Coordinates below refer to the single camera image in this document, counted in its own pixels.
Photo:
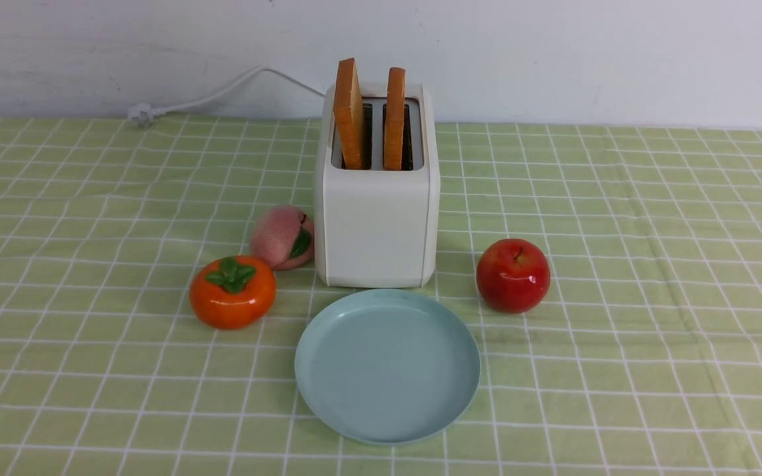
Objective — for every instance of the toast slice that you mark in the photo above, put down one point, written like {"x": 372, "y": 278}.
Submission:
{"x": 348, "y": 113}
{"x": 394, "y": 120}

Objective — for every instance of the pink peach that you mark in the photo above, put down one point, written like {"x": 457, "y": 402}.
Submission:
{"x": 283, "y": 237}

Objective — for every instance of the orange persimmon with green leaf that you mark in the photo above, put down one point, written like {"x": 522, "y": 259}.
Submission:
{"x": 233, "y": 292}

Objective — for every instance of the red apple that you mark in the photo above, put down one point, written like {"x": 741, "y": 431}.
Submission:
{"x": 513, "y": 276}

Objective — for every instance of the light blue round plate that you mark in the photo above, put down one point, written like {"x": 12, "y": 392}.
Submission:
{"x": 387, "y": 367}

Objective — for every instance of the white two-slot toaster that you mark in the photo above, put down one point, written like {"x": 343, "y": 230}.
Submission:
{"x": 377, "y": 228}

